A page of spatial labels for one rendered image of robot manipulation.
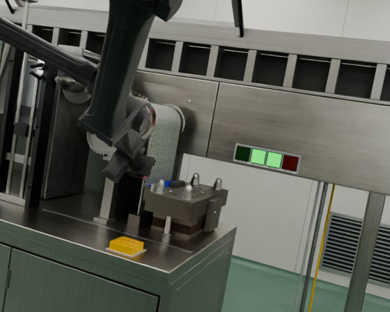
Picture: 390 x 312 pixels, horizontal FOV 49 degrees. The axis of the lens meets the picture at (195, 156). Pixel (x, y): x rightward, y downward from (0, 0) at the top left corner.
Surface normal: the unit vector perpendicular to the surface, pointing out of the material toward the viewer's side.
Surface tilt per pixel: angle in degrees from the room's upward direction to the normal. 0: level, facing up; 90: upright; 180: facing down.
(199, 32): 90
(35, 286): 90
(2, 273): 90
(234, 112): 90
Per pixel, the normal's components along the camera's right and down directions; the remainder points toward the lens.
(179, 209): -0.35, 0.03
